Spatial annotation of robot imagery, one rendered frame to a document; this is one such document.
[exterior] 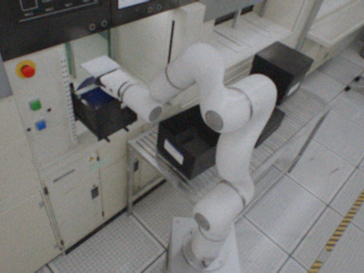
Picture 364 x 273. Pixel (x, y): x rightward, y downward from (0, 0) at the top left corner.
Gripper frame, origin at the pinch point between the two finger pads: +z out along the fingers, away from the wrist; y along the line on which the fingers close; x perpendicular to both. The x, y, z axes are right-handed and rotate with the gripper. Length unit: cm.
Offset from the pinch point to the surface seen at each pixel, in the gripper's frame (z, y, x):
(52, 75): 2.2, -18.9, 4.3
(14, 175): 2, -42, -34
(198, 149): -29, 38, -48
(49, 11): 1.4, -16.3, 27.2
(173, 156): -27, 21, -43
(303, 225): -93, 105, -125
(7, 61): 2.2, -31.9, 14.6
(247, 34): 22, 149, -38
